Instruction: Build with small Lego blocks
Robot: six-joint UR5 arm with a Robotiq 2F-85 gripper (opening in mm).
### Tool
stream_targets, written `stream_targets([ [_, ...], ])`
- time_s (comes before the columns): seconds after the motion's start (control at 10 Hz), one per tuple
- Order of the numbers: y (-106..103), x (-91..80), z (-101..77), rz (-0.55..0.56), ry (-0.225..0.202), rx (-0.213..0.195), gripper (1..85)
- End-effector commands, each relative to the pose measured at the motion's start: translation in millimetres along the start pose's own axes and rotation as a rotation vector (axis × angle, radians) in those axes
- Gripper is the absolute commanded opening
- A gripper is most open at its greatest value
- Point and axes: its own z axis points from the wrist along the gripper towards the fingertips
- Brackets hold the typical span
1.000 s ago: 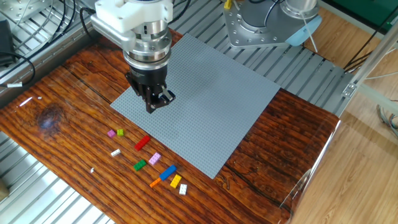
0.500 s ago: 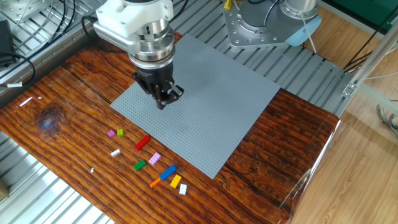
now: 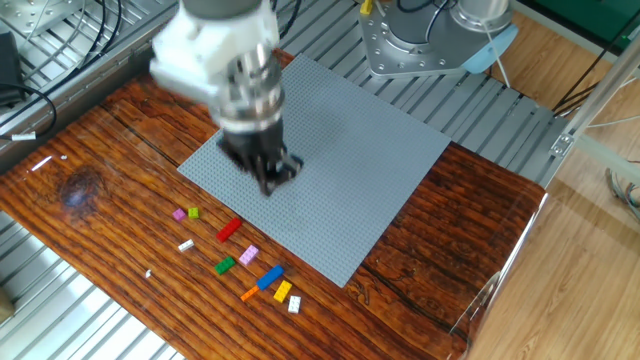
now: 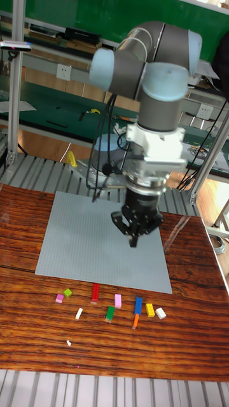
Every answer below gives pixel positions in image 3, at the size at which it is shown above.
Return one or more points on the silver frame corner bracket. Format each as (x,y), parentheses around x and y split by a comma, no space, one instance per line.
(562,145)

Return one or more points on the long blue Lego brick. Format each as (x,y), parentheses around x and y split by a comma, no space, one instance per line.
(270,277)

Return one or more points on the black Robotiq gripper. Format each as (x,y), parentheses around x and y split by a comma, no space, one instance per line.
(255,145)

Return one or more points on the yellow Lego brick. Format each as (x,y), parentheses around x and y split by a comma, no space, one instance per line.
(282,291)

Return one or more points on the pink rectangular Lego brick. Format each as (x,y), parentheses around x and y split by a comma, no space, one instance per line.
(248,255)

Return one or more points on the small lime green brick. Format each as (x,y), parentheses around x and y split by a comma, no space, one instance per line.
(193,213)

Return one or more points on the thin orange Lego brick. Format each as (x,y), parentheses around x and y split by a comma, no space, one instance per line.
(249,293)

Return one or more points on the white zip tie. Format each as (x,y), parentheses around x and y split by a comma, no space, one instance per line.
(500,57)

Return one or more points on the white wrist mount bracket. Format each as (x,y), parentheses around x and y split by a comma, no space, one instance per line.
(210,45)

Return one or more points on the long red Lego brick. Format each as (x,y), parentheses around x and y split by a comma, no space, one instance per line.
(229,230)

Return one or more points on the thin white Lego brick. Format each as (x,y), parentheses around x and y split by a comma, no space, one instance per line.
(186,245)

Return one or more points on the silver perforated metal plate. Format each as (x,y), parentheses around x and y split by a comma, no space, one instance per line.
(30,12)

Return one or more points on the grey Lego baseplate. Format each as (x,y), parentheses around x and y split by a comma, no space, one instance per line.
(360,165)

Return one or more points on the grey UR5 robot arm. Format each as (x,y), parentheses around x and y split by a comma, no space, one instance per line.
(220,5)

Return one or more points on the black power adapter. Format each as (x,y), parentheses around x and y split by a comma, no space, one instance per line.
(9,65)

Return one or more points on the wide white Lego brick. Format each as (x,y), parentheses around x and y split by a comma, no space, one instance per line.
(294,304)

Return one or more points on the aluminium frame beam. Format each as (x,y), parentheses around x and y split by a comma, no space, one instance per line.
(610,155)
(600,95)

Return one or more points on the green Lego brick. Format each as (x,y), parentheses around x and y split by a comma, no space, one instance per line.
(225,265)

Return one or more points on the yellow plastic clip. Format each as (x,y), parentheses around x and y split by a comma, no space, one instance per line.
(366,6)

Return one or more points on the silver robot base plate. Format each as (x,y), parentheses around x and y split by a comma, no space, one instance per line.
(400,45)

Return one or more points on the small pink square brick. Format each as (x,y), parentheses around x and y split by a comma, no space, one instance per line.
(179,215)

